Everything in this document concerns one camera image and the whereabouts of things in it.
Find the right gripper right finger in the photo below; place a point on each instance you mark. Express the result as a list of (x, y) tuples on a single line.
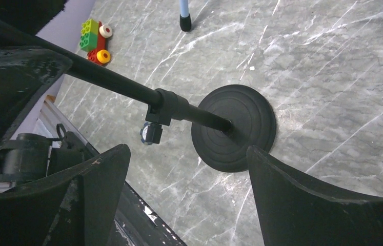
[(295, 208)]

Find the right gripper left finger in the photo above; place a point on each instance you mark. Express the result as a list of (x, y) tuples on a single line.
[(75, 206)]

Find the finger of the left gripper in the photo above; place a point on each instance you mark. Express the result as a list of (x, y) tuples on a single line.
[(26, 73)]

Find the black microphone stand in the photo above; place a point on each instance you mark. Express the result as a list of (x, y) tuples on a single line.
[(227, 121)]

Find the colourful brick toy train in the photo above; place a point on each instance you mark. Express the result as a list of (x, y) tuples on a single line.
[(93, 40)]

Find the poker chip on table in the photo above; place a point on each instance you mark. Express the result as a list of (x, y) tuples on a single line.
[(143, 134)]

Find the light blue music stand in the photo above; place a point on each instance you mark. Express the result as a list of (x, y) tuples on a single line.
[(185, 18)]

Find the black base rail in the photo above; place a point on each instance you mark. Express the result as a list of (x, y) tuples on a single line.
[(32, 157)]

